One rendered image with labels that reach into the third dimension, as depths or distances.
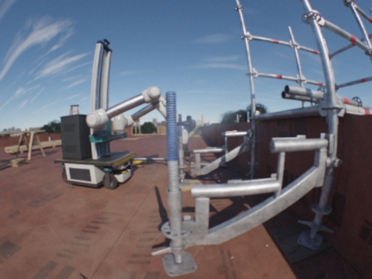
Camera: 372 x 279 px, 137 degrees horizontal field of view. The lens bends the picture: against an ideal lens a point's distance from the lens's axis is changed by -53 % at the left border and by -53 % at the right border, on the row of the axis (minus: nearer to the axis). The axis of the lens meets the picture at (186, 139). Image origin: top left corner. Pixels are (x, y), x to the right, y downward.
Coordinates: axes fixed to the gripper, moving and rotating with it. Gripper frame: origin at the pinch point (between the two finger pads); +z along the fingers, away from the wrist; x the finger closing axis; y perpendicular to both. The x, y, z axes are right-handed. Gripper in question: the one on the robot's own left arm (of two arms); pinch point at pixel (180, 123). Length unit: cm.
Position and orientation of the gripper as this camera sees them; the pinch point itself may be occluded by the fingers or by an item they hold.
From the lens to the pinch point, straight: 162.2
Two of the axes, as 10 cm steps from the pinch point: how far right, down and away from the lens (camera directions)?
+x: -7.8, -0.3, 6.2
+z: -6.2, 0.8, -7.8
